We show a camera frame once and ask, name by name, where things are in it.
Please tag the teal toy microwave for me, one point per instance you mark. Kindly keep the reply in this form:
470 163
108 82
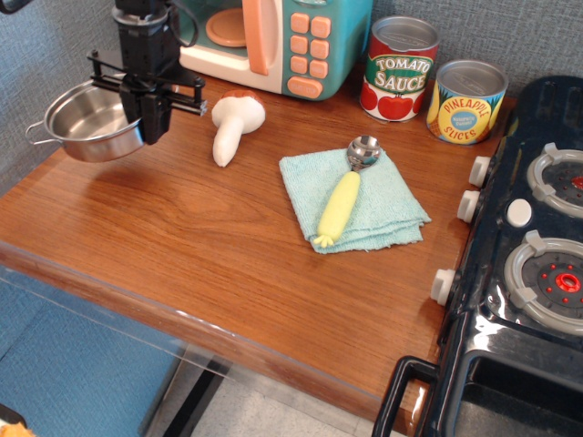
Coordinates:
302 49

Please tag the white stove knob top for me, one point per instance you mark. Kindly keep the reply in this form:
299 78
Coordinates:
478 171

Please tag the spoon with yellow handle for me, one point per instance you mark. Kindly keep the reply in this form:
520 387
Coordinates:
362 153

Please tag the white stove knob middle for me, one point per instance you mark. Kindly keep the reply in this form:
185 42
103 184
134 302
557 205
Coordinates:
467 205

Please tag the white stove knob bottom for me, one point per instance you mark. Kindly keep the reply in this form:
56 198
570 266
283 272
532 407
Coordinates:
442 285

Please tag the white and brown toy mushroom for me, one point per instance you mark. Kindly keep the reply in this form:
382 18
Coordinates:
237 113

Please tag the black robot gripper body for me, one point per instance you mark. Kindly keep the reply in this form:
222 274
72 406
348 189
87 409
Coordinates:
150 40

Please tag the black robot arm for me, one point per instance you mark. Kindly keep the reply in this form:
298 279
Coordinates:
143 4

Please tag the light blue folded cloth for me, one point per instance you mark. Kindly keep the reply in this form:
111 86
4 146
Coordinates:
385 214

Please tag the black toy stove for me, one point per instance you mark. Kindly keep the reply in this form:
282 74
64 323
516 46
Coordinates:
510 345

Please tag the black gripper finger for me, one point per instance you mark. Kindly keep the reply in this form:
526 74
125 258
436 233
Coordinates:
131 93
155 117

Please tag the white stove knob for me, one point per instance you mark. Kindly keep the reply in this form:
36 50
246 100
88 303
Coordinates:
442 285
467 205
478 171

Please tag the tomato sauce can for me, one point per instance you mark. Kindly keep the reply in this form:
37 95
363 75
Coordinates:
401 57

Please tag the silver metal pot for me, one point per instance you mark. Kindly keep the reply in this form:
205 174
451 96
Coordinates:
89 123

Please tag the pineapple slices can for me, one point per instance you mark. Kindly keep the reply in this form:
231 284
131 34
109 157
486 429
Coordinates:
466 100

